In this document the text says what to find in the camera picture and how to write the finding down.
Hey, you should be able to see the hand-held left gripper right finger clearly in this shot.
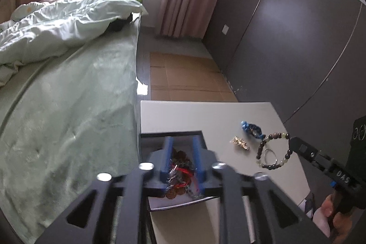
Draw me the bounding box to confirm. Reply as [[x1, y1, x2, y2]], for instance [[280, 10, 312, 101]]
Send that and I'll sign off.
[[191, 137, 329, 244]]

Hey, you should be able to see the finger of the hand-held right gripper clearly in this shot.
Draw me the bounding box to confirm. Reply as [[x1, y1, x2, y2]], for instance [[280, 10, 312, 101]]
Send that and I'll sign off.
[[289, 136, 334, 174]]

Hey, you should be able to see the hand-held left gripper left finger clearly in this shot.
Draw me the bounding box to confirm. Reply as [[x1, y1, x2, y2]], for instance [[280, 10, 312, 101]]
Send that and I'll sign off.
[[34, 137, 175, 244]]

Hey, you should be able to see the brown rudraksha bead bracelet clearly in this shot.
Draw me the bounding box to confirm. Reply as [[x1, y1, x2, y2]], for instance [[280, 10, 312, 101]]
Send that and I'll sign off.
[[164, 149, 195, 200]]

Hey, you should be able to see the red string bracelet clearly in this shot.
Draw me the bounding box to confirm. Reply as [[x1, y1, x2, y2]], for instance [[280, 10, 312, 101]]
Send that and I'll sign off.
[[171, 165, 201, 194]]

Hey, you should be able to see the black cardboard box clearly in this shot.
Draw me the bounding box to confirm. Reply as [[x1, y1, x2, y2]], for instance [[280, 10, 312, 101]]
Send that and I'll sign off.
[[139, 130, 221, 212]]

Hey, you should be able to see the silver chain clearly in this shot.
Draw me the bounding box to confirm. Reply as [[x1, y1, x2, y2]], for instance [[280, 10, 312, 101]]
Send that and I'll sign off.
[[183, 183, 205, 200]]

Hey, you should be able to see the dark and pale bead bracelet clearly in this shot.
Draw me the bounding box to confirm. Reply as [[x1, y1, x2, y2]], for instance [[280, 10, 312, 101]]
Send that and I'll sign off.
[[255, 132, 295, 171]]

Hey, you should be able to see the metal ring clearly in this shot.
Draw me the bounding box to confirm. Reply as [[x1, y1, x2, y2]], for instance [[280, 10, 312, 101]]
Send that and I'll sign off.
[[261, 148, 278, 166]]

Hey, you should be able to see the gold charm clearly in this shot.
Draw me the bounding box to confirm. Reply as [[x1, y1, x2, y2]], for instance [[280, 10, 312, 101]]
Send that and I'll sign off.
[[230, 136, 251, 151]]

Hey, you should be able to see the blue braided bracelet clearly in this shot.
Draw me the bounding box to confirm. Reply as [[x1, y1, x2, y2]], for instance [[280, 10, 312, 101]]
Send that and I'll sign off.
[[240, 120, 266, 140]]

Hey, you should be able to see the person's right hand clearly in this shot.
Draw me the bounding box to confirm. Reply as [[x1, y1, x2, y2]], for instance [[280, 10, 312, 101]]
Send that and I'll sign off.
[[320, 194, 365, 244]]

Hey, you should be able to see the flat cardboard sheet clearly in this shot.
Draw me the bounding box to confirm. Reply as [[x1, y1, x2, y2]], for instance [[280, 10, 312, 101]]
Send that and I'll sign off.
[[149, 51, 240, 103]]

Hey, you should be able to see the green bed sheet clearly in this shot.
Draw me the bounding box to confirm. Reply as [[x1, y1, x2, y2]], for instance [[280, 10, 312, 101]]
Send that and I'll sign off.
[[0, 16, 141, 236]]

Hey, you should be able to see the black cloth item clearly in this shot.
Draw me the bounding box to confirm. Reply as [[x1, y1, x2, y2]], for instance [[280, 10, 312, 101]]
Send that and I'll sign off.
[[107, 14, 135, 33]]

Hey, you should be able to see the pale green duvet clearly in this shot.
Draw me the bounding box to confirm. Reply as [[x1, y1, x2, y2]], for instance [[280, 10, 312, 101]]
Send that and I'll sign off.
[[0, 0, 150, 88]]

